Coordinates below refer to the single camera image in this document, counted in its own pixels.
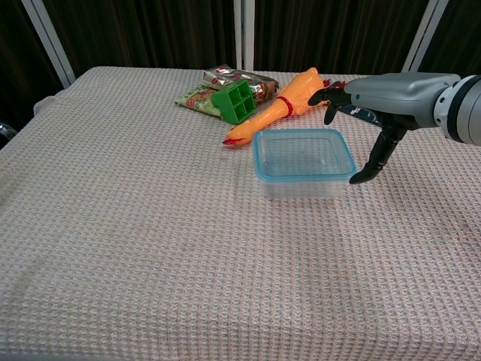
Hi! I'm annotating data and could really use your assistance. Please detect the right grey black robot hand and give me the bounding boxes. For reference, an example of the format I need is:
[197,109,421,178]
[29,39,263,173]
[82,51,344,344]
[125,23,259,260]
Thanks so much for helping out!
[307,72,461,185]

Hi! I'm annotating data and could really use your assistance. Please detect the light blue plastic lid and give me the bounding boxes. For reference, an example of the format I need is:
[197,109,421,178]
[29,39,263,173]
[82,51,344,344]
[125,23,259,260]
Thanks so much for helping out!
[252,128,358,184]

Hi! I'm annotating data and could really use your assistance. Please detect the dark blue snack packet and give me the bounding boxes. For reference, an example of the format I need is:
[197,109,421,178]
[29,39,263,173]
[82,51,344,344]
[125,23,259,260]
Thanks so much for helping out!
[330,80,385,126]

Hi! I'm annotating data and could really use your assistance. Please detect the green plastic grid tray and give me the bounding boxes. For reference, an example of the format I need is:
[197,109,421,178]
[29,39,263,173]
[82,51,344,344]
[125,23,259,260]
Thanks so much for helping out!
[210,79,260,125]

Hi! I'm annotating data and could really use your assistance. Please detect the orange rubber chicken toy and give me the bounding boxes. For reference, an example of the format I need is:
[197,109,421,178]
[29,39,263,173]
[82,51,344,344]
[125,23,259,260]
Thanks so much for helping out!
[222,66,334,147]

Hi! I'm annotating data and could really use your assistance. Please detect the clear plastic container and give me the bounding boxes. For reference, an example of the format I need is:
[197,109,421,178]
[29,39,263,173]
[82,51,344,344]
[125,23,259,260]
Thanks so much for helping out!
[252,128,358,200]

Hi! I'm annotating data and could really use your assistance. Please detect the brown silver snack bag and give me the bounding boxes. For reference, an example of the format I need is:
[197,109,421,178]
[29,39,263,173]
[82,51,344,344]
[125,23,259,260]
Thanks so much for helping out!
[202,64,280,103]

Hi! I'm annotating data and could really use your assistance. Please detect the green snack bag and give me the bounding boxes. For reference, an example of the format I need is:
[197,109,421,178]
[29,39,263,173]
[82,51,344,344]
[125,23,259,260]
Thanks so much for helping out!
[174,84,226,118]

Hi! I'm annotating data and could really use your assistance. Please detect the dark pleated curtain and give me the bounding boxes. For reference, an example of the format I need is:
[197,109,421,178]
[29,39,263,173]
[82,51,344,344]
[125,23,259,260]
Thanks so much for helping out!
[0,0,481,132]

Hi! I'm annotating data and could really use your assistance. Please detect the beige waffle-weave tablecloth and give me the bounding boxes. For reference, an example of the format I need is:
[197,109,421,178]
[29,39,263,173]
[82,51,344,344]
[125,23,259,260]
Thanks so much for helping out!
[0,66,481,361]

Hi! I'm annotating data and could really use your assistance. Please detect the dark glossy round object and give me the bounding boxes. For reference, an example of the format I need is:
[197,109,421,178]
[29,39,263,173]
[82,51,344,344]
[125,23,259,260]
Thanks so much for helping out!
[0,120,18,150]

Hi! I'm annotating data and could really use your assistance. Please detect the white slanted frame post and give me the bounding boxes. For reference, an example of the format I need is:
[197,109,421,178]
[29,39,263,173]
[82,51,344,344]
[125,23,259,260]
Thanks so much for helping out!
[400,0,450,74]
[20,0,76,89]

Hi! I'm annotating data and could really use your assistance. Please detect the white upright frame post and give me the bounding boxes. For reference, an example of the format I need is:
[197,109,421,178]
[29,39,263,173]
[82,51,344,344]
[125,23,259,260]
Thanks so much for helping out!
[232,0,256,71]

